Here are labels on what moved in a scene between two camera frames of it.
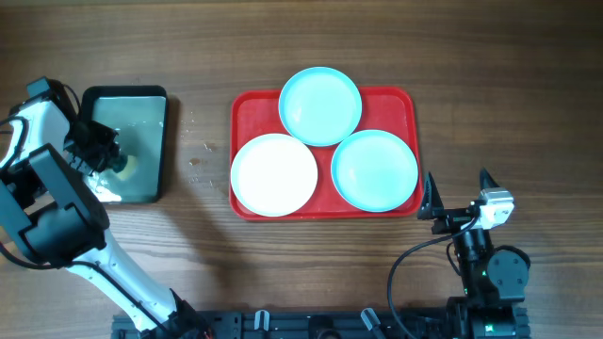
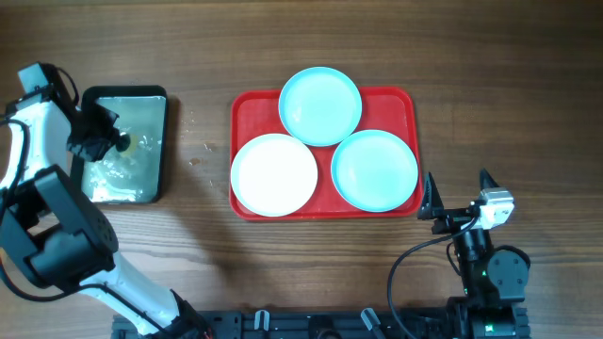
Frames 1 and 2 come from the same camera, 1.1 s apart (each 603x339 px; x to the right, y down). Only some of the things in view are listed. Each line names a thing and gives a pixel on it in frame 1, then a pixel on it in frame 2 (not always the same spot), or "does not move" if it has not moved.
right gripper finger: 486,181 does not move
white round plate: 274,175 does not move
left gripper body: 97,153 -> 93,138
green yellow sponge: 131,165 -> 133,146
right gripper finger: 431,206 does not move
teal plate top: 320,106 does not move
